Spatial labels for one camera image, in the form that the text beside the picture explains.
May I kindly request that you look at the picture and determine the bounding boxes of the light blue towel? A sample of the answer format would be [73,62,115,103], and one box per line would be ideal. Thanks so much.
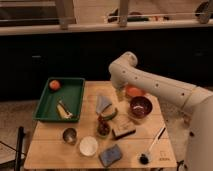
[96,95,112,114]

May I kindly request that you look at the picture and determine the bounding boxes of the black stand left of table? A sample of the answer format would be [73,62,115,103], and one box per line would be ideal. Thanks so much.
[14,126,25,171]

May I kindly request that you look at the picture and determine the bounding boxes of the yellow corn cob toy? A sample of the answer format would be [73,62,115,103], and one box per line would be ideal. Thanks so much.
[56,100,73,119]

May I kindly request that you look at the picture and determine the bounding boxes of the small dark cup with fruit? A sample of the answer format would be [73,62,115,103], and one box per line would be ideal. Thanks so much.
[97,116,111,137]

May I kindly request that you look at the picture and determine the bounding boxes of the blue sponge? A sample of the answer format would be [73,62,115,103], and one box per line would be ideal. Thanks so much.
[99,144,123,167]

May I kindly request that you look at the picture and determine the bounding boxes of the white round bowl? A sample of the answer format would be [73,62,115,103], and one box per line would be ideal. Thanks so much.
[79,136,98,157]

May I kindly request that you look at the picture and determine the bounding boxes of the orange tomato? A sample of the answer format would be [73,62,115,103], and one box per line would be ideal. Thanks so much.
[49,80,61,91]

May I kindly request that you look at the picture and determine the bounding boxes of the dark red bowl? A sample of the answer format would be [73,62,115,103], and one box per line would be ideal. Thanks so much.
[130,96,153,118]

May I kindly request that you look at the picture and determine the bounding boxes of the green pepper toy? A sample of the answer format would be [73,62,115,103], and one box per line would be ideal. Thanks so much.
[102,108,118,121]

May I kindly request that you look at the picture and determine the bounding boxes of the orange bowl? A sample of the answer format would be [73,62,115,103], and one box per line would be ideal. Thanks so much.
[125,85,146,98]

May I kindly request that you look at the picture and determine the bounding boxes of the green plastic tray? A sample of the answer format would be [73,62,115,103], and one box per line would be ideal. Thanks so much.
[34,77,85,123]

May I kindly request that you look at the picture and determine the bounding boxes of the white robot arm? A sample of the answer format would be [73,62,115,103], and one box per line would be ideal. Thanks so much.
[108,51,213,171]

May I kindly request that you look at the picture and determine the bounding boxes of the dish brush with white handle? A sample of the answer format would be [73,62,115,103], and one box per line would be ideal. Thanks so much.
[139,127,166,165]

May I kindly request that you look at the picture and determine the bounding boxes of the brown rectangular sponge block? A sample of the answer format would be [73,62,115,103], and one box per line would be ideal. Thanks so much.
[112,122,136,140]

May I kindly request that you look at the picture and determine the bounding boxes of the metal cup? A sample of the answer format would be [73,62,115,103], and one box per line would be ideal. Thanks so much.
[62,128,77,145]

